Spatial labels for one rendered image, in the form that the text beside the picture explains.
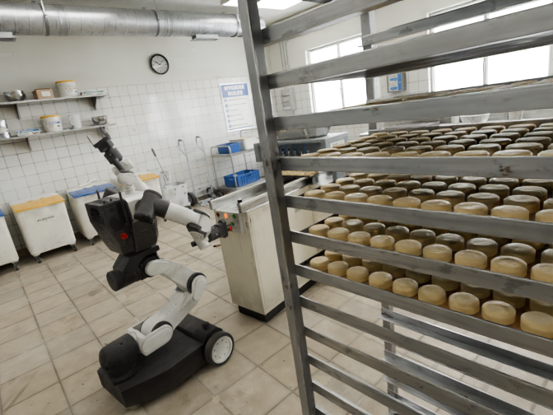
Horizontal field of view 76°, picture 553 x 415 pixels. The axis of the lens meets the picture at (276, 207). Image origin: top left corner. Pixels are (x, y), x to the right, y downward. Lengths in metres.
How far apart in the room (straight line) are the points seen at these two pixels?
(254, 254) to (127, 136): 4.18
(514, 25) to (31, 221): 5.10
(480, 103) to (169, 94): 6.08
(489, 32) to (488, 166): 0.18
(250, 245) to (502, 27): 1.97
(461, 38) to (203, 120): 6.25
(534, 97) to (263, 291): 2.13
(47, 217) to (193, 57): 3.54
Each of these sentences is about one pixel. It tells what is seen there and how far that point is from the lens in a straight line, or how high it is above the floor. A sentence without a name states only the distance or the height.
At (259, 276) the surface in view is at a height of 0.38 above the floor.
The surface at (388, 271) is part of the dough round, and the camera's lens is 0.85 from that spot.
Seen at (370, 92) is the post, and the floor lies 1.45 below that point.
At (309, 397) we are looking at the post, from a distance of 1.11.
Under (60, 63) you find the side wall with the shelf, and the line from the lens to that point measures 6.05.
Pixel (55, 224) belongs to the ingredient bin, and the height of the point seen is 0.43.
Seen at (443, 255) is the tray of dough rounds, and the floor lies 1.15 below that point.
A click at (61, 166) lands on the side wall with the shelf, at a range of 5.91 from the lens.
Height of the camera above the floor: 1.45
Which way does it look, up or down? 16 degrees down
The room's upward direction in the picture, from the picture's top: 9 degrees counter-clockwise
